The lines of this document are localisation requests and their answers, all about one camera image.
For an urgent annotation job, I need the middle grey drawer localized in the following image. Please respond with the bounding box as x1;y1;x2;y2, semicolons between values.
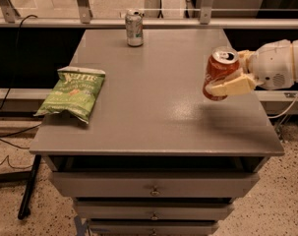
74;199;234;220

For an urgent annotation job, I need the black cable on floor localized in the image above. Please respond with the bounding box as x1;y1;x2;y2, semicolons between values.
0;14;43;171

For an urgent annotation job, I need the top grey drawer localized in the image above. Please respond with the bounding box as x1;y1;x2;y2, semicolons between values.
49;172;260;198

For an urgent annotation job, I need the grey drawer cabinet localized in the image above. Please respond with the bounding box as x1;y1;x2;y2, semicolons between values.
30;29;283;226

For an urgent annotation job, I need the metal railing bracket right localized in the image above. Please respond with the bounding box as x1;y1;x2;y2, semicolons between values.
200;0;213;25

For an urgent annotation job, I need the metal railing bracket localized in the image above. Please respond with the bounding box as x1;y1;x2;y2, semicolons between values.
77;0;92;24
0;0;20;23
200;0;213;25

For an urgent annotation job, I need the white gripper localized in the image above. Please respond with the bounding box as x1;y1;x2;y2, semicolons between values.
209;39;294;96

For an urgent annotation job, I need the grey drawer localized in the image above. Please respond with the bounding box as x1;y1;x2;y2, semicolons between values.
89;221;218;236
49;172;260;198
74;199;234;220

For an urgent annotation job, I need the red coke can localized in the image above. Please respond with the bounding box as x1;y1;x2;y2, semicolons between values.
203;46;239;101

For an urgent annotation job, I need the silver green 7up can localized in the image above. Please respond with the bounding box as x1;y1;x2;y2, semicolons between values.
125;10;144;47

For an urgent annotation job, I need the metal railing bracket centre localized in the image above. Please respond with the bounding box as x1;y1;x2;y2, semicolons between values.
77;0;92;24

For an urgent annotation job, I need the bottom grey drawer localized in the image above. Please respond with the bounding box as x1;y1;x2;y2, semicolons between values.
89;221;218;236

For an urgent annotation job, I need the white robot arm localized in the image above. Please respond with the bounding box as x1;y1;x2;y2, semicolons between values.
203;39;298;100

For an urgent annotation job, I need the black metal floor bar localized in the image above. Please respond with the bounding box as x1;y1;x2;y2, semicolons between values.
18;155;41;220

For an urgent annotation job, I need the green chip bag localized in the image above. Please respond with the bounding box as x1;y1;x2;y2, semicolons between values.
35;66;105;123

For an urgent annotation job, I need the metal railing bracket left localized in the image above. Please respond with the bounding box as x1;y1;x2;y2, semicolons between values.
0;0;20;23

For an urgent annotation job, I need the white cable at right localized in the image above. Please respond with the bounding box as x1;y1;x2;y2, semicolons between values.
267;81;298;120

